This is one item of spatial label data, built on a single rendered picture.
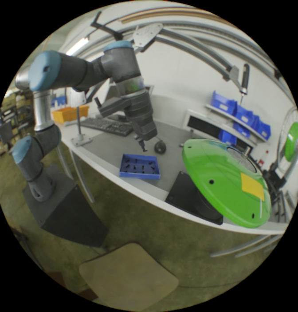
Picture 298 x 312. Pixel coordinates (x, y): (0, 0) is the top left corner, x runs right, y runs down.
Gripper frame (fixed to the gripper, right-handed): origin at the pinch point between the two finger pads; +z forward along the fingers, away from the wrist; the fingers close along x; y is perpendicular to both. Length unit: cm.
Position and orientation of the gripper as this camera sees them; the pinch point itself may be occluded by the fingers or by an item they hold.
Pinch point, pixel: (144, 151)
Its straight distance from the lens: 34.0
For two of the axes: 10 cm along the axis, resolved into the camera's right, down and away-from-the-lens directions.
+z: 2.2, 6.2, 7.5
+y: 7.9, -5.6, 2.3
